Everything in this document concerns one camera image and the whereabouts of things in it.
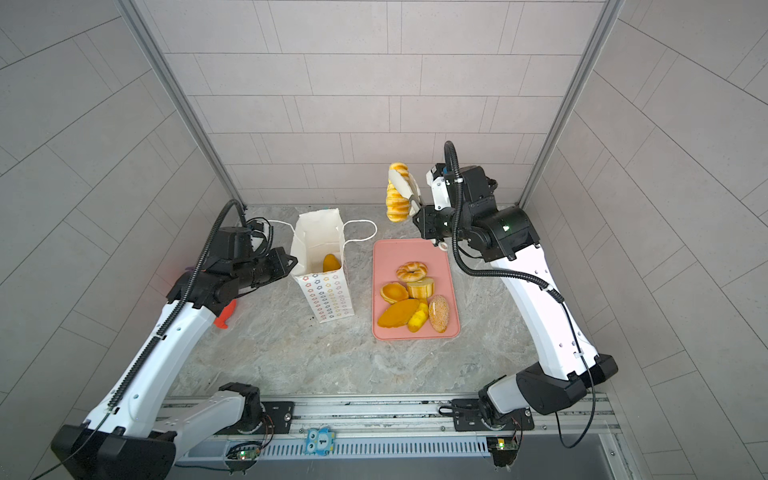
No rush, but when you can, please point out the striped twisted fake bread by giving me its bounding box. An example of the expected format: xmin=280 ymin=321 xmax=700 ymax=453
xmin=385 ymin=162 xmax=412 ymax=223

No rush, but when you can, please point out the white printed paper bag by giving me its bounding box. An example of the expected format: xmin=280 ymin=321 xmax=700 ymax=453
xmin=257 ymin=206 xmax=379 ymax=324

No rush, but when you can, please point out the long baguette fake bread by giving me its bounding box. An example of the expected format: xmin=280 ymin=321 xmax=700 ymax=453
xmin=322 ymin=254 xmax=342 ymax=273

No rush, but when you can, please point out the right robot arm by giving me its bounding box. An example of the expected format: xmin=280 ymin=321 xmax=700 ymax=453
xmin=386 ymin=163 xmax=618 ymax=429

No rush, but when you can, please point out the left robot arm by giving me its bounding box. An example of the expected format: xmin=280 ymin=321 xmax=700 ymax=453
xmin=51 ymin=217 xmax=297 ymax=479

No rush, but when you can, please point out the orange tart fake bread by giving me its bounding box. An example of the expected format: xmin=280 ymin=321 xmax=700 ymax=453
xmin=380 ymin=282 xmax=410 ymax=304

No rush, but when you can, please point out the sesame oval fake bread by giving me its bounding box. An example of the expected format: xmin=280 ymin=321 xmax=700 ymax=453
xmin=428 ymin=295 xmax=450 ymax=333

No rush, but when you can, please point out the flat orange oval fake bread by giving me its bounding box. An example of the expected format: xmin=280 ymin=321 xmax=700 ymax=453
xmin=377 ymin=299 xmax=422 ymax=328

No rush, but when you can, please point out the small yellow fake bread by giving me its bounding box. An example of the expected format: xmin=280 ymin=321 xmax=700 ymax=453
xmin=407 ymin=302 xmax=429 ymax=333

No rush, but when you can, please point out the red shark plush toy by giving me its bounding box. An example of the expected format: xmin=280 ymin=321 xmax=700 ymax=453
xmin=185 ymin=272 xmax=239 ymax=329

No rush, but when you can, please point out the pink plastic tray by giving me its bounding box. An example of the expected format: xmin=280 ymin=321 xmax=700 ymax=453
xmin=372 ymin=238 xmax=461 ymax=341

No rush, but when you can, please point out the blue owl number tag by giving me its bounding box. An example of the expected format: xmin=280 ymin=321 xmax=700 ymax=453
xmin=304 ymin=426 xmax=336 ymax=456

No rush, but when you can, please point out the left circuit board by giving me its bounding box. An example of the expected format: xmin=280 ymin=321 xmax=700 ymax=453
xmin=226 ymin=441 xmax=262 ymax=462

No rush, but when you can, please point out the circuit board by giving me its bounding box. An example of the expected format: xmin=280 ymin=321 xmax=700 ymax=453
xmin=486 ymin=437 xmax=520 ymax=468
xmin=226 ymin=441 xmax=262 ymax=462

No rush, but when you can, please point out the right circuit board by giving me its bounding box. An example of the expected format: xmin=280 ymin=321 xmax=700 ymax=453
xmin=486 ymin=437 xmax=520 ymax=468

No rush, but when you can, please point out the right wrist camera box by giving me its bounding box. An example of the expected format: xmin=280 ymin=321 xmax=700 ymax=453
xmin=426 ymin=163 xmax=453 ymax=211

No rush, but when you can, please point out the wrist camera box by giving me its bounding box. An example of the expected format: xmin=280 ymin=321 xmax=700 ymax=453
xmin=426 ymin=163 xmax=453 ymax=211
xmin=246 ymin=217 xmax=273 ymax=241

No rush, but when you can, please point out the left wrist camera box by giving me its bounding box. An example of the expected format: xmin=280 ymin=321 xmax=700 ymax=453
xmin=246 ymin=217 xmax=273 ymax=241

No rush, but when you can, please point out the braided ring fake bread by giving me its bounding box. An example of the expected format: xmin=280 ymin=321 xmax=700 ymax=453
xmin=396 ymin=262 xmax=428 ymax=283

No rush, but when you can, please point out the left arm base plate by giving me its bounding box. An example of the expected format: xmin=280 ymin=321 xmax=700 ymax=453
xmin=256 ymin=401 xmax=295 ymax=436

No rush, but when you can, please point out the aluminium mounting rail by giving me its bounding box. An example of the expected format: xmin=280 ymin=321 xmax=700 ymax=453
xmin=177 ymin=393 xmax=627 ymax=470

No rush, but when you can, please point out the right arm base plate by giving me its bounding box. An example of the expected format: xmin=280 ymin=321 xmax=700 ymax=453
xmin=440 ymin=398 xmax=535 ymax=432

